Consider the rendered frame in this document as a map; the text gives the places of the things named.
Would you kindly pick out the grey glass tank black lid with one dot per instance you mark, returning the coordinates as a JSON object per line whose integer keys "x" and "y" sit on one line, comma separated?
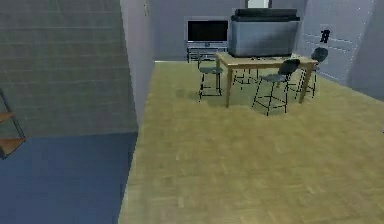
{"x": 263, "y": 36}

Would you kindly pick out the black metal chair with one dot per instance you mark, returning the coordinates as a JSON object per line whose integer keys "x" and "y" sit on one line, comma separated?
{"x": 318, "y": 55}
{"x": 210, "y": 70}
{"x": 278, "y": 78}
{"x": 246, "y": 77}

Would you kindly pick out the grey television stand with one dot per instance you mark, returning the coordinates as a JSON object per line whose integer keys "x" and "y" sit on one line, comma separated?
{"x": 203, "y": 51}

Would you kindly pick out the black television set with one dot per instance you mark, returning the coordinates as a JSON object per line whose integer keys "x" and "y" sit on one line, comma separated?
{"x": 207, "y": 30}

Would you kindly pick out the wooden table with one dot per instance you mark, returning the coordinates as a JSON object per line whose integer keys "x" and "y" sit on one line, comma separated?
{"x": 263, "y": 62}

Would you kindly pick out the grey room door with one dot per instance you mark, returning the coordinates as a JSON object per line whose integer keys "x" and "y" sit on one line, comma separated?
{"x": 328, "y": 36}

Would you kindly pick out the framed wall picture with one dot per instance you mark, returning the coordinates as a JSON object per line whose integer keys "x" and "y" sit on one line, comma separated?
{"x": 258, "y": 3}

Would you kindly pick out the wooden shelf black frame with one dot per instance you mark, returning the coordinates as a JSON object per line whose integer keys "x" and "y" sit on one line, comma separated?
{"x": 9, "y": 143}

